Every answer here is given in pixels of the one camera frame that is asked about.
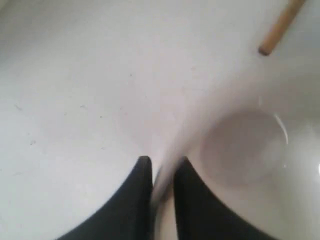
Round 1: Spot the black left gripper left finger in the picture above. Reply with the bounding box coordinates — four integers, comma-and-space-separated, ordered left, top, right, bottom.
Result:
59, 156, 153, 240

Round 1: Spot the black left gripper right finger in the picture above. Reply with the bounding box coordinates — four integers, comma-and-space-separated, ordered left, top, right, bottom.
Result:
173, 157, 273, 240

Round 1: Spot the white plastic bowl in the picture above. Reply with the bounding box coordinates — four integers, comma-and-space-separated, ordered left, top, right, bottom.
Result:
150, 65, 320, 240

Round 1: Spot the dark wooden chopstick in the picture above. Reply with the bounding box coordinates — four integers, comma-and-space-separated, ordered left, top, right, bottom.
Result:
257, 0, 306, 56

